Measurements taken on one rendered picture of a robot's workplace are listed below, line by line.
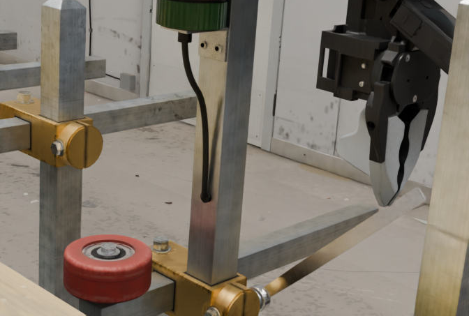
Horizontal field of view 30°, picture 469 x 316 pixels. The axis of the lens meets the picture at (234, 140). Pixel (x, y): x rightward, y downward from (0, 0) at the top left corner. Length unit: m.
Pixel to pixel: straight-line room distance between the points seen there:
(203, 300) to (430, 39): 0.32
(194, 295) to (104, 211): 2.57
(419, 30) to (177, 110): 0.50
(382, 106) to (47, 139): 0.41
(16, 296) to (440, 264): 0.34
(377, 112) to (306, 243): 0.31
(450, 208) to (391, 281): 2.37
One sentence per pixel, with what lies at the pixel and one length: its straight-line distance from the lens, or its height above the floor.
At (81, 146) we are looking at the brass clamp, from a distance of 0.97.
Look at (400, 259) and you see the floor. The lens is 3.20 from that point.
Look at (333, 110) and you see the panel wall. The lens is 3.98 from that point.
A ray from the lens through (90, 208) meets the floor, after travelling 3.43.
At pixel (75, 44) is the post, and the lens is 0.97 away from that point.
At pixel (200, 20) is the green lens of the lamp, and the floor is 1.13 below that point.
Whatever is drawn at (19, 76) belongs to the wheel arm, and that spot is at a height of 0.95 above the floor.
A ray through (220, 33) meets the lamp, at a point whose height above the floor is 1.11.
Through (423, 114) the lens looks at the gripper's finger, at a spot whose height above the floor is 1.05.
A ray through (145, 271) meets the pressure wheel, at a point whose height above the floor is 0.90.
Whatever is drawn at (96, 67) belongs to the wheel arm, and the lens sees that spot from 1.37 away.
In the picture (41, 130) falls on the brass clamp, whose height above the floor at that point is 0.96.
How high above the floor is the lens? 1.23
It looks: 16 degrees down
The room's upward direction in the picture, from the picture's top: 4 degrees clockwise
